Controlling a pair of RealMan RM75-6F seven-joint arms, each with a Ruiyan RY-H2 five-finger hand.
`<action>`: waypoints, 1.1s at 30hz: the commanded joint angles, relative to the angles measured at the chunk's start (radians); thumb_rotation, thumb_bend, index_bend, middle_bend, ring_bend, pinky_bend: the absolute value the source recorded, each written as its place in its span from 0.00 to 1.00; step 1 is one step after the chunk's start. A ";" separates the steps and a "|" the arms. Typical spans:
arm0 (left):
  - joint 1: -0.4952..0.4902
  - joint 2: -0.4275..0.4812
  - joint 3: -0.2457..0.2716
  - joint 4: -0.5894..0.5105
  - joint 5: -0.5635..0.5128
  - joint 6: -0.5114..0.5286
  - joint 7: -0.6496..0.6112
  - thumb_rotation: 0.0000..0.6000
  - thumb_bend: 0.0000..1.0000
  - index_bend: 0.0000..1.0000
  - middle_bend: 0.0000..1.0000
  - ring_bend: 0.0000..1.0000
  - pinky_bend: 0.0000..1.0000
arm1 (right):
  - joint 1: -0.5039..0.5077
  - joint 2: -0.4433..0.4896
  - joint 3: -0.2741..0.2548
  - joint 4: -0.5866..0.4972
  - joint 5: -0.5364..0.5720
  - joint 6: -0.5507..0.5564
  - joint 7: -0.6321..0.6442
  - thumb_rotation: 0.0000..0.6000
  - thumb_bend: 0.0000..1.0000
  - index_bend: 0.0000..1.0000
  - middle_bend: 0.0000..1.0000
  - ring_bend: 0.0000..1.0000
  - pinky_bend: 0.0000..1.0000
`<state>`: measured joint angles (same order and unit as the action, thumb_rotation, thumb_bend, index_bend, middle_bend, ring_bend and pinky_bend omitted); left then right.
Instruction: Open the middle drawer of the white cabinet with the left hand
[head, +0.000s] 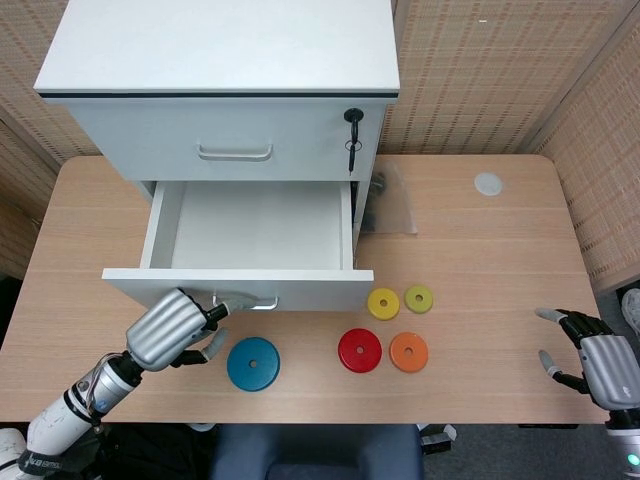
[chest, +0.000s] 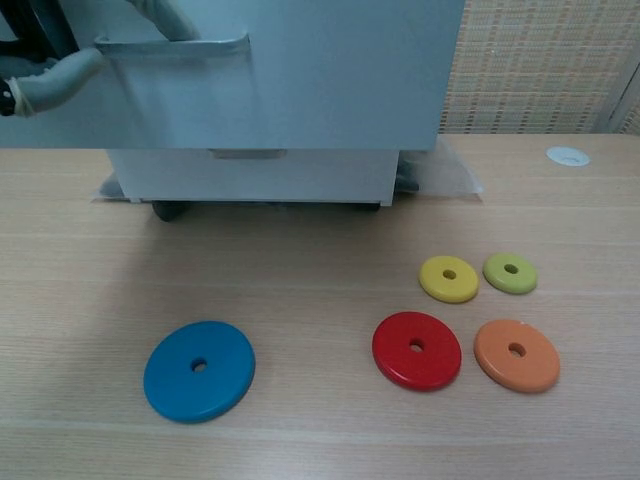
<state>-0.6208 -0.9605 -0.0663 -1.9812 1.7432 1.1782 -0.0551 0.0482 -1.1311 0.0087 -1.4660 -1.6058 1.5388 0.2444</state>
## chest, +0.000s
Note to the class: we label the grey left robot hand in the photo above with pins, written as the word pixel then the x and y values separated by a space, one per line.
pixel 55 82

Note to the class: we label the shallow white cabinet drawer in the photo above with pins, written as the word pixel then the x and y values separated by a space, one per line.
pixel 350 75

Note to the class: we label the black caster wheel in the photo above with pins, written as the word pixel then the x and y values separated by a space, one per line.
pixel 169 210

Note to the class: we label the large blue wooden disc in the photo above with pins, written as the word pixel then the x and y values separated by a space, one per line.
pixel 220 385

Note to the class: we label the clear plastic bag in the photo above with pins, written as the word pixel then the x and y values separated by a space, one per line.
pixel 455 170

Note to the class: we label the yellow wooden disc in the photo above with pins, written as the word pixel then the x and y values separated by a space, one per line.
pixel 435 285

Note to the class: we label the red wooden disc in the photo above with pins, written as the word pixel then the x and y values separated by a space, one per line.
pixel 400 367

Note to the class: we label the beige woven partition screen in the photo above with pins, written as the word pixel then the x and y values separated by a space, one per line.
pixel 525 65

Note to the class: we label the small green wooden disc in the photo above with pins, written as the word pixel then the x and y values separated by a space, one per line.
pixel 522 282

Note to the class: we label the orange wooden disc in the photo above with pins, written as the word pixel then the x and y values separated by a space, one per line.
pixel 535 372

